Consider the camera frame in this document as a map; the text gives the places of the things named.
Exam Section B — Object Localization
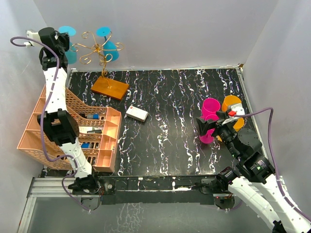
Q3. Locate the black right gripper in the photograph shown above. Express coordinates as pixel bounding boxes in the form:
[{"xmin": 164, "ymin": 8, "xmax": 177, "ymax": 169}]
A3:
[{"xmin": 196, "ymin": 110, "xmax": 240, "ymax": 159}]

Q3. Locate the pink wine glass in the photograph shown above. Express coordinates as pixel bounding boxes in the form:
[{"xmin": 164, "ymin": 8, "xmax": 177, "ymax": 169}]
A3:
[
  {"xmin": 200, "ymin": 98, "xmax": 221, "ymax": 119},
  {"xmin": 199, "ymin": 114, "xmax": 219, "ymax": 144}
]

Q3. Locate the blue wine glass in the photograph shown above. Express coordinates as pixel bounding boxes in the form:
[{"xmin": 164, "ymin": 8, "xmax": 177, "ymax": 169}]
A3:
[
  {"xmin": 58, "ymin": 26, "xmax": 77, "ymax": 65},
  {"xmin": 96, "ymin": 27, "xmax": 119, "ymax": 62}
]

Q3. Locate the yellow wine glass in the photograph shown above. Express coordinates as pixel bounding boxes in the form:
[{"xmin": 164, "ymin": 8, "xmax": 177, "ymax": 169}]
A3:
[
  {"xmin": 216, "ymin": 118, "xmax": 244, "ymax": 142},
  {"xmin": 222, "ymin": 95, "xmax": 242, "ymax": 112}
]

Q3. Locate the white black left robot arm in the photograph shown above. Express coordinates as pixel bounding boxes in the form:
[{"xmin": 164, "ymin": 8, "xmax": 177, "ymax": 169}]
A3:
[{"xmin": 37, "ymin": 27, "xmax": 101, "ymax": 194}]

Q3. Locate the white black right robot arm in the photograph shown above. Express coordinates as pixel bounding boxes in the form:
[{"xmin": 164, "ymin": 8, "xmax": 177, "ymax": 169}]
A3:
[{"xmin": 196, "ymin": 111, "xmax": 311, "ymax": 233}]

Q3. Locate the white red small box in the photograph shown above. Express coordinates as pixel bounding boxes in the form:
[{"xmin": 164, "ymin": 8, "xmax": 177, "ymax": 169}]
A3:
[{"xmin": 126, "ymin": 105, "xmax": 149, "ymax": 122}]

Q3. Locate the pink plastic file organizer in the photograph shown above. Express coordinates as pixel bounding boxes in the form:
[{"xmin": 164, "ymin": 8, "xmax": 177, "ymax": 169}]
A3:
[{"xmin": 17, "ymin": 89, "xmax": 121, "ymax": 173}]

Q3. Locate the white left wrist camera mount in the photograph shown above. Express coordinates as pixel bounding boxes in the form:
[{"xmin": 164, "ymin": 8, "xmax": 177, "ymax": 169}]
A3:
[{"xmin": 24, "ymin": 30, "xmax": 41, "ymax": 47}]

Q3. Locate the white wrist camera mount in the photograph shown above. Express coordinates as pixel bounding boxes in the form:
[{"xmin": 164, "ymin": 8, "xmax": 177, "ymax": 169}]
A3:
[
  {"xmin": 24, "ymin": 30, "xmax": 41, "ymax": 47},
  {"xmin": 222, "ymin": 103, "xmax": 245, "ymax": 125}
]

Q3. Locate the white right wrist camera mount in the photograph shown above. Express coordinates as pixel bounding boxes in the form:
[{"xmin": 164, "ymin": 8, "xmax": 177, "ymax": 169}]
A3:
[{"xmin": 222, "ymin": 103, "xmax": 245, "ymax": 125}]

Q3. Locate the gold wire wine glass rack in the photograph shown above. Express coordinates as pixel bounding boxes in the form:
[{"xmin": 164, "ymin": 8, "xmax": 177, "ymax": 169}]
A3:
[{"xmin": 72, "ymin": 32, "xmax": 129, "ymax": 100}]

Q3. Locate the black metal front rail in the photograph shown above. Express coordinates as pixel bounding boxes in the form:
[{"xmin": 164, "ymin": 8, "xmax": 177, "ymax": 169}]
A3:
[{"xmin": 29, "ymin": 173, "xmax": 265, "ymax": 207}]

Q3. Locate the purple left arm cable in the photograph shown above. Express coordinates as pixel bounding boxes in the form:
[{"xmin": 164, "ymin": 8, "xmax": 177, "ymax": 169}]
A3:
[{"xmin": 10, "ymin": 36, "xmax": 93, "ymax": 212}]

